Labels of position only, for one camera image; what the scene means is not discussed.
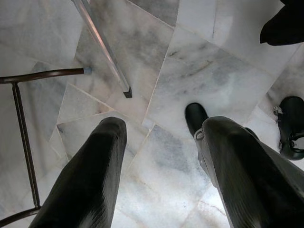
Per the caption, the silver metal clothes rack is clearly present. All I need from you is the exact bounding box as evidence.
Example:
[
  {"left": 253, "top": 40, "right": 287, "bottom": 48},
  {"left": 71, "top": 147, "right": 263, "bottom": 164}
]
[{"left": 72, "top": 0, "right": 133, "bottom": 99}]

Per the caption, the marble top folding table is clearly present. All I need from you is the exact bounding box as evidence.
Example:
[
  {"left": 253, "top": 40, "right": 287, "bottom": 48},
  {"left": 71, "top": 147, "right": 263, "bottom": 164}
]
[{"left": 0, "top": 67, "right": 93, "bottom": 228}]

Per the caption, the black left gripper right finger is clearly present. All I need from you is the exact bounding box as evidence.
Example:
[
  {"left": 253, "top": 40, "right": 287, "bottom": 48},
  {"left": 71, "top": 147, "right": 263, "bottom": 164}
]
[{"left": 200, "top": 115, "right": 304, "bottom": 228}]

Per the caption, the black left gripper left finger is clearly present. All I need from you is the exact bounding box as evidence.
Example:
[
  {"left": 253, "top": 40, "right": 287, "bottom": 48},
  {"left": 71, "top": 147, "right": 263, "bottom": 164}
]
[{"left": 28, "top": 116, "right": 128, "bottom": 228}]

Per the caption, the black t-shirt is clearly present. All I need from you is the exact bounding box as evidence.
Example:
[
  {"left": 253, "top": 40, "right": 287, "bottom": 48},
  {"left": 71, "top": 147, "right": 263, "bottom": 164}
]
[{"left": 259, "top": 0, "right": 304, "bottom": 46}]

